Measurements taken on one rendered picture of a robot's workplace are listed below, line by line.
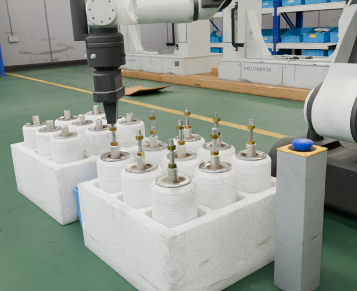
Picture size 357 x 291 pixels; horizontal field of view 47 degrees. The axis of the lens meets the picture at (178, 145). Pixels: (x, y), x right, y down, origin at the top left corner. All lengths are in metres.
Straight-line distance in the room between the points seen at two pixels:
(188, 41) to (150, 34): 4.03
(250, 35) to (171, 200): 3.04
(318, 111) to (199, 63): 3.38
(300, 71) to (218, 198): 2.38
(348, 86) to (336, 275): 0.43
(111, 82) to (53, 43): 6.48
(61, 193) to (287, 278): 0.68
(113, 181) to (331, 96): 0.56
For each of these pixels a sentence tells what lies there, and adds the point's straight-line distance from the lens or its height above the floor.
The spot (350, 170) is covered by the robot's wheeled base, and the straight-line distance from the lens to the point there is 1.17.
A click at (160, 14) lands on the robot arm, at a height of 0.58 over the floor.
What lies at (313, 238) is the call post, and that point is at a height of 0.13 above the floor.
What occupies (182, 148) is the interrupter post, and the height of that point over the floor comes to 0.27.
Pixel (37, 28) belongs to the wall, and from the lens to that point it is 7.34.
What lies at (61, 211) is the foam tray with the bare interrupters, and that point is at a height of 0.05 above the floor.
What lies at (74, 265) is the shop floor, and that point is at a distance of 1.09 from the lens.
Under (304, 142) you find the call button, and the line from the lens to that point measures 0.83.
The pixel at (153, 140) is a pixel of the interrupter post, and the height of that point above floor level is 0.27.
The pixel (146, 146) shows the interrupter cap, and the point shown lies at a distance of 1.10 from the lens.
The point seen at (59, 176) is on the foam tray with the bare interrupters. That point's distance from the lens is 1.24.
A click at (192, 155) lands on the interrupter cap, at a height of 0.25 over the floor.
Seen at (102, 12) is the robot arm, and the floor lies 0.59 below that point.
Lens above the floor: 0.55
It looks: 16 degrees down
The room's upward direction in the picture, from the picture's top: 3 degrees counter-clockwise
